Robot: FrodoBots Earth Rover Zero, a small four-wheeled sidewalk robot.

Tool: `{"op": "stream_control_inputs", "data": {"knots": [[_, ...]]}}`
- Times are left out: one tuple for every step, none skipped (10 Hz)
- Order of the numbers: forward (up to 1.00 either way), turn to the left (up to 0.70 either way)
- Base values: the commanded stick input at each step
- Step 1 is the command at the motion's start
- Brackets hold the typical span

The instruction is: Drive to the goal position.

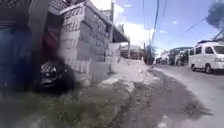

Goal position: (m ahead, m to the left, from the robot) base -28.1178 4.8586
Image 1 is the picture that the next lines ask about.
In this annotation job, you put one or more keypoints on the row of low buildings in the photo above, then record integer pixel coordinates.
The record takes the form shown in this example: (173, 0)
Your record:
(175, 55)

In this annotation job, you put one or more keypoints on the pole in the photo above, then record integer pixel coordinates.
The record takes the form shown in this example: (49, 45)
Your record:
(129, 49)

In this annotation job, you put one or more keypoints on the tree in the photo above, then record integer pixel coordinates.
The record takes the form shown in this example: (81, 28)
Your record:
(216, 13)

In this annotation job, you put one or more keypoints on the dark vehicle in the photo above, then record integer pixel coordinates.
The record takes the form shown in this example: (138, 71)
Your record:
(50, 75)

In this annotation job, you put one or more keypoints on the white van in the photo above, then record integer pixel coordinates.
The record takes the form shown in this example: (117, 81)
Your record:
(206, 56)

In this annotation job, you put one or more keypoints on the grey concrete road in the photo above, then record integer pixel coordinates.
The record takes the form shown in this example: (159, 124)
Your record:
(186, 100)

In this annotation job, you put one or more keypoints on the grey concrete block building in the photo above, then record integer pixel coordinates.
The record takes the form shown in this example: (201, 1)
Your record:
(83, 40)

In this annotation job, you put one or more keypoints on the pale concrete rubble pile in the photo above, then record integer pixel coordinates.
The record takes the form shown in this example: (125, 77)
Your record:
(128, 70)

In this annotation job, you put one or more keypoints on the weedy dirt verge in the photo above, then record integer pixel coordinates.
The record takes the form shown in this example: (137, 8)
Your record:
(76, 106)

